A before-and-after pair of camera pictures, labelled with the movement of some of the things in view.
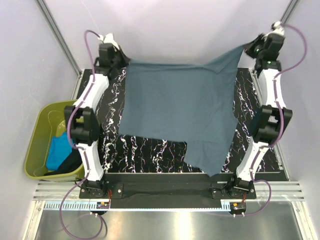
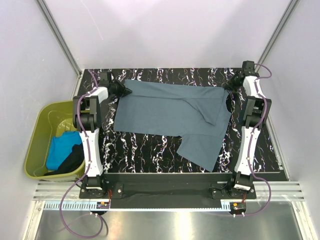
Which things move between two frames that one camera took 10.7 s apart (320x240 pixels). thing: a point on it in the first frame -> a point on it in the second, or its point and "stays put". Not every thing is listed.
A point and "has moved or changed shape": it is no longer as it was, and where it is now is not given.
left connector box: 101,205 stays put
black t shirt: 73,161 stays put
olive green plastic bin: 49,122 stays put
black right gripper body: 255,50 -> 233,85
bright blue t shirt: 60,149 stays put
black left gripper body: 119,61 -> 118,90
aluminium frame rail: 54,191 stays put
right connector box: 238,206 stays put
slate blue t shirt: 194,103 has moved or changed shape
